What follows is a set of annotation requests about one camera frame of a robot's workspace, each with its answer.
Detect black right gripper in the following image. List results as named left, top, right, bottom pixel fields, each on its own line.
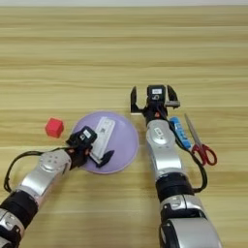
left=130, top=84, right=181, bottom=127

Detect left gripper's labelled black box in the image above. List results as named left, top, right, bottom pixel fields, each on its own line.
left=76, top=125, right=98, bottom=146

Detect purple round plate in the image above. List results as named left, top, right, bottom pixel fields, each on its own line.
left=71, top=110, right=140, bottom=175

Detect blue glue stick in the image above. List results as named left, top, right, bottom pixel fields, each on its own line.
left=169, top=116, right=193, bottom=151

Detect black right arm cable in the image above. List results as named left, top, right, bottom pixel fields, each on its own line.
left=160, top=108, right=209, bottom=195

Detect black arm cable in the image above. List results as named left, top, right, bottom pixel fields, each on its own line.
left=160, top=108, right=209, bottom=195
left=3, top=146, right=71, bottom=194

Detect red cube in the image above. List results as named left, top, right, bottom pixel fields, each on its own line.
left=45, top=117, right=65, bottom=140

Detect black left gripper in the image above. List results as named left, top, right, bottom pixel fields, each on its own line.
left=66, top=130, right=116, bottom=171

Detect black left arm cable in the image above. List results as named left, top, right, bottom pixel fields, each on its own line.
left=3, top=146, right=71, bottom=194

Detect red-handled scissors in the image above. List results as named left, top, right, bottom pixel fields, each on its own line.
left=183, top=112, right=218, bottom=168

